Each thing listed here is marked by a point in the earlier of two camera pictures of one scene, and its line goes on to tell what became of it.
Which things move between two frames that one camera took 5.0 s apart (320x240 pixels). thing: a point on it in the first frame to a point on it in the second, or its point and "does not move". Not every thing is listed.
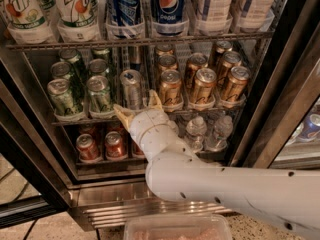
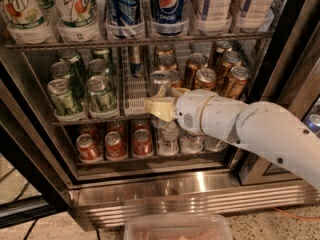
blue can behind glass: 311,127 does not move
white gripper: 146,122 to 190,110
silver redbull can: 131,79 to 160,83
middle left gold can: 167,62 does not move
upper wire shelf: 269,37 does not move
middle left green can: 61,70 does not move
